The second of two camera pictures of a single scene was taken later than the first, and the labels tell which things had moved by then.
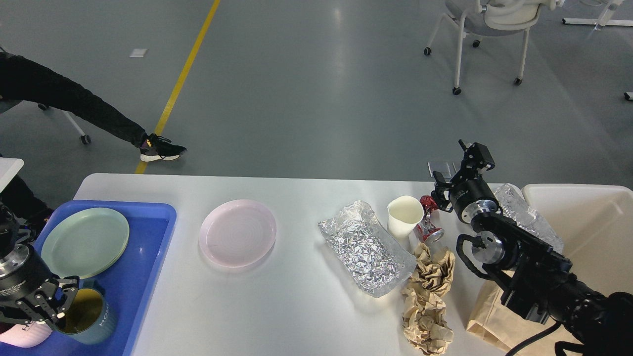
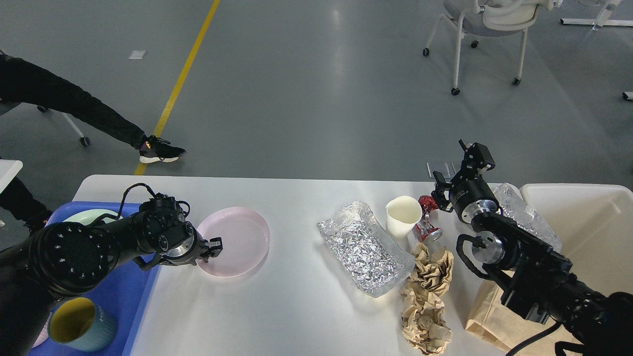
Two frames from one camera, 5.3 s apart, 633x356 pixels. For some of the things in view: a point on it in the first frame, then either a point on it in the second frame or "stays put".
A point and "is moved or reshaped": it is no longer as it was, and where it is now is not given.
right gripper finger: [476, 158] stays put
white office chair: [480, 18] stays put
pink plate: [237, 234] is moved or reshaped
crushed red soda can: [425, 230] stays put
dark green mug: [90, 319] is moved or reshaped
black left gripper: [24, 274] -> [190, 252]
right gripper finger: [437, 195] stays put
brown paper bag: [507, 329] stays put
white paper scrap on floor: [138, 53] stays put
